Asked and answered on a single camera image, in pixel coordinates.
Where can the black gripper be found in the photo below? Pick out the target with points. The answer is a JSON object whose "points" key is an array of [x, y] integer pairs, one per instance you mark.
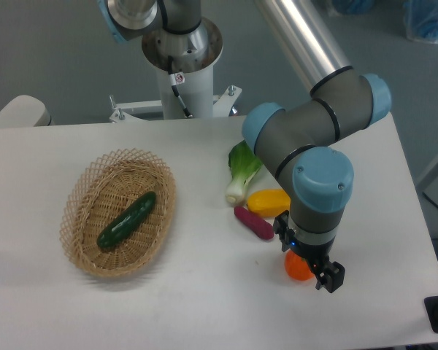
{"points": [[314, 248]]}

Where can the green cucumber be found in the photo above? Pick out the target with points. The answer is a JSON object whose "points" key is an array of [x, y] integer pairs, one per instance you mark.
{"points": [[127, 222]]}

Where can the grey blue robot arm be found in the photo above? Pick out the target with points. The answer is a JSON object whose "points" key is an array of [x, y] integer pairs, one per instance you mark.
{"points": [[294, 145]]}

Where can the woven wicker basket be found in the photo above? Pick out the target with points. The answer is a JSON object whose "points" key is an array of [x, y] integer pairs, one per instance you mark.
{"points": [[109, 185]]}

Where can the orange tangerine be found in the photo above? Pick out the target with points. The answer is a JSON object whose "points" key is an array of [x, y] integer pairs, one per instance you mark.
{"points": [[296, 267]]}

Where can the purple sweet potato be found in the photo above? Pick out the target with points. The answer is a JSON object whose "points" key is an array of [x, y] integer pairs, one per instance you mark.
{"points": [[253, 222]]}

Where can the yellow mango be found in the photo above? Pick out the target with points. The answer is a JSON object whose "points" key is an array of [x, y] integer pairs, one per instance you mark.
{"points": [[268, 203]]}

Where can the green bok choy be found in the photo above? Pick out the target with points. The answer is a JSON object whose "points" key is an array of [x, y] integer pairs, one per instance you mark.
{"points": [[243, 165]]}

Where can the blue plastic bag left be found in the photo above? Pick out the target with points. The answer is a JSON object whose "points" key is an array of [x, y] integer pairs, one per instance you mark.
{"points": [[350, 7]]}

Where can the blue plastic bag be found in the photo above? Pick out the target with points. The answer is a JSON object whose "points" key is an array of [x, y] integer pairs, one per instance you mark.
{"points": [[350, 7], [421, 21]]}

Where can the white chair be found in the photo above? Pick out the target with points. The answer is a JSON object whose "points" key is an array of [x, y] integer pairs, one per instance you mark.
{"points": [[25, 112]]}

